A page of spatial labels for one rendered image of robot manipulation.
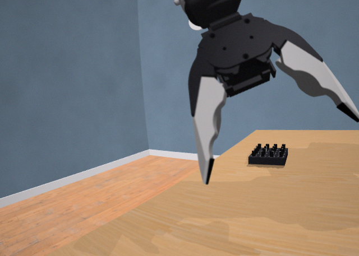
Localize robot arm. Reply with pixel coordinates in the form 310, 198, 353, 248
174, 0, 241, 29

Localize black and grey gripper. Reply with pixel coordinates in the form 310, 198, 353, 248
188, 12, 359, 185

